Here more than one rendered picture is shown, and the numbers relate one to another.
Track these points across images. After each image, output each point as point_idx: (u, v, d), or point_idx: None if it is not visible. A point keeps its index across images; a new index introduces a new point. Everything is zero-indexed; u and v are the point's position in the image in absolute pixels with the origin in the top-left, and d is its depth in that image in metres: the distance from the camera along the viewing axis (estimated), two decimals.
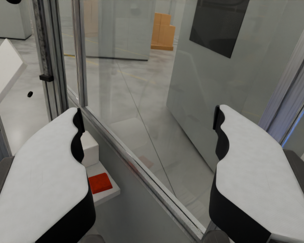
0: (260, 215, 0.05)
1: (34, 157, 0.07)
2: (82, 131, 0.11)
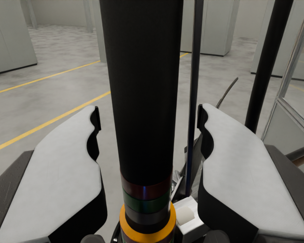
0: (247, 211, 0.05)
1: (51, 152, 0.08)
2: (99, 129, 0.12)
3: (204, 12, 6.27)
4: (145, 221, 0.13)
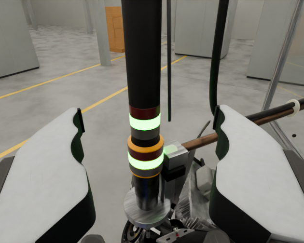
0: (260, 215, 0.05)
1: (34, 157, 0.07)
2: (82, 131, 0.11)
3: (201, 16, 6.43)
4: (144, 136, 0.21)
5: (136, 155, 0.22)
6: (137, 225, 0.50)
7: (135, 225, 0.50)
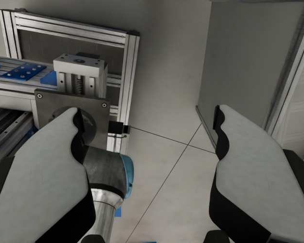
0: (260, 215, 0.05)
1: (34, 157, 0.07)
2: (82, 131, 0.11)
3: None
4: None
5: None
6: None
7: None
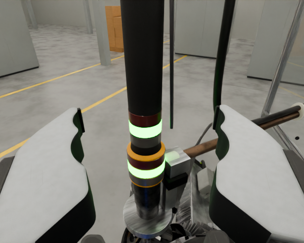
0: (260, 215, 0.05)
1: (34, 157, 0.07)
2: (82, 131, 0.11)
3: (202, 16, 6.41)
4: (144, 144, 0.20)
5: (136, 164, 0.21)
6: None
7: None
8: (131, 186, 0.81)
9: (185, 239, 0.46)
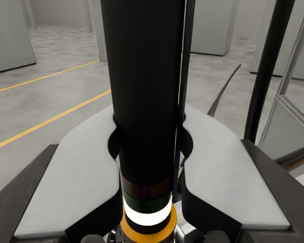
0: (230, 208, 0.06)
1: (74, 147, 0.08)
2: None
3: (203, 11, 6.27)
4: (145, 221, 0.12)
5: None
6: None
7: None
8: None
9: None
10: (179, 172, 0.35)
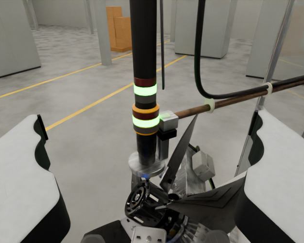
0: (289, 227, 0.05)
1: None
2: (46, 139, 0.11)
3: None
4: (144, 101, 0.29)
5: (139, 115, 0.30)
6: (136, 198, 0.57)
7: (136, 197, 0.58)
8: None
9: None
10: (165, 169, 0.61)
